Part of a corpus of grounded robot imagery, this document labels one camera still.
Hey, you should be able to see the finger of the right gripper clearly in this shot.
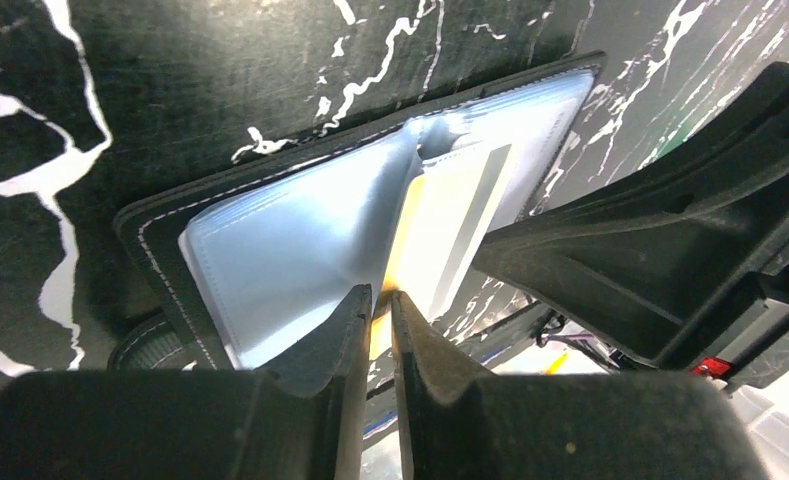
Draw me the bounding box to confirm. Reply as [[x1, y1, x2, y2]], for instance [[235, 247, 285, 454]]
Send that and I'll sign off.
[[473, 62, 789, 369]]

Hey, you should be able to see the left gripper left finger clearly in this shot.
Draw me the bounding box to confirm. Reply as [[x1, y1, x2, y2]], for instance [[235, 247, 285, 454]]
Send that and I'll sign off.
[[0, 285, 372, 479]]

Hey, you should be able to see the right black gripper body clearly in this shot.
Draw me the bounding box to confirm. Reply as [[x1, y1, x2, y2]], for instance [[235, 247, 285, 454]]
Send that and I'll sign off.
[[662, 264, 789, 391]]

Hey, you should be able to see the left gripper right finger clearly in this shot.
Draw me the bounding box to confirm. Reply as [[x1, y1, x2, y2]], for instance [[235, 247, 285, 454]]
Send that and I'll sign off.
[[391, 292, 767, 479]]

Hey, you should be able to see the yellow orange credit card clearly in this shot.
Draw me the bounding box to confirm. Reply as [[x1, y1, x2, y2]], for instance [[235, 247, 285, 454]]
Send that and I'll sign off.
[[370, 142, 516, 360]]

